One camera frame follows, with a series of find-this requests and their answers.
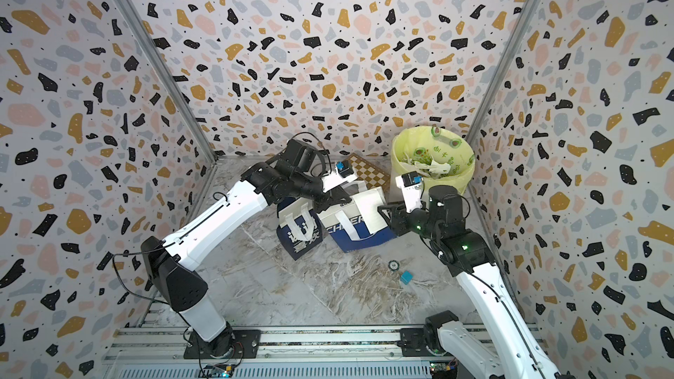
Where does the blue white bag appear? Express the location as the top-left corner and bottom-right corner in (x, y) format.
(319, 181), (396, 253)

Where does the white receipt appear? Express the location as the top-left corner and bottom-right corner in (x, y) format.
(353, 187), (388, 234)

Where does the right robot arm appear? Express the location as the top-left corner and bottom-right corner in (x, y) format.
(377, 185), (571, 378)

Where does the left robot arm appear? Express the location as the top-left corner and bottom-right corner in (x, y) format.
(141, 138), (356, 359)

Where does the wooden chess board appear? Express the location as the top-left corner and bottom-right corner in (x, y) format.
(347, 154), (391, 193)

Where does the front navy bag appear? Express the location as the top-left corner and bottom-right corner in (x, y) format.
(277, 198), (323, 261)

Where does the small teal block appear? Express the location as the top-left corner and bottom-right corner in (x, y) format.
(400, 271), (414, 284)

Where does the white trash bin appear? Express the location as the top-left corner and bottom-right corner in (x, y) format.
(448, 171), (473, 196)

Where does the yellow-green bin liner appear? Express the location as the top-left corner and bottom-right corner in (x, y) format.
(391, 126), (476, 191)

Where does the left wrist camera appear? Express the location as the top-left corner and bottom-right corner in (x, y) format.
(321, 160), (357, 193)

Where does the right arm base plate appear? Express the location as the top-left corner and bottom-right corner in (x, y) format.
(396, 328), (469, 358)

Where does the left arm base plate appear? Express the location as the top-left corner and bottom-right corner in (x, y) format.
(184, 329), (262, 361)

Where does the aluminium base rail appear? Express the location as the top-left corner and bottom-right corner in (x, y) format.
(99, 325), (554, 379)

